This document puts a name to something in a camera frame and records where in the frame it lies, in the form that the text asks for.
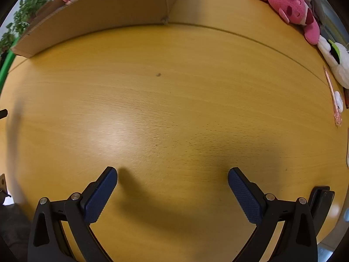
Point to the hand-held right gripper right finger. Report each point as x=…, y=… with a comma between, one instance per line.
x=245, y=199

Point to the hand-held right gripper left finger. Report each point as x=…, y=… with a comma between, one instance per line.
x=99, y=199

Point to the cardboard box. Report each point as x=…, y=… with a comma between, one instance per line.
x=95, y=24

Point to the wooden desktop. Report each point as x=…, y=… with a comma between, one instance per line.
x=174, y=101

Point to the black rectangular object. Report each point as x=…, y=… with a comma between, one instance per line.
x=321, y=204

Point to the pink pen with white charm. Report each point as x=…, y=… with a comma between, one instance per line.
x=330, y=87

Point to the white plush toy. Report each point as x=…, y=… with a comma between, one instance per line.
x=335, y=62

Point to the pink plush toy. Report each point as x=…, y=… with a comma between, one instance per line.
x=289, y=5

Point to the green leafy plant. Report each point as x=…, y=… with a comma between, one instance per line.
x=27, y=13

